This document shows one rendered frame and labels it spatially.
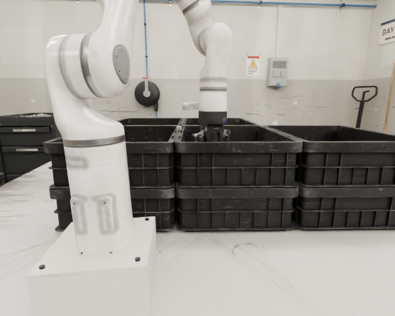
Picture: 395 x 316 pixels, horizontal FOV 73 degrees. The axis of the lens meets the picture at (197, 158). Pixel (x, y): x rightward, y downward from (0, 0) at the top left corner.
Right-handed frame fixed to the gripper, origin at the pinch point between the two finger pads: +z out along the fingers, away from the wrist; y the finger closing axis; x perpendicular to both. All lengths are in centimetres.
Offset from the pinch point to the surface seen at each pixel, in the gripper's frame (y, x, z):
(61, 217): -33.0, 20.1, 11.0
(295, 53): 361, 133, -82
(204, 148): -9.9, -5.8, -6.3
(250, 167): -2.3, -13.4, -1.6
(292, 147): 3.9, -20.4, -6.5
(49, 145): -33.7, 19.4, -6.9
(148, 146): -18.7, 3.4, -6.8
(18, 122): 2, 186, 1
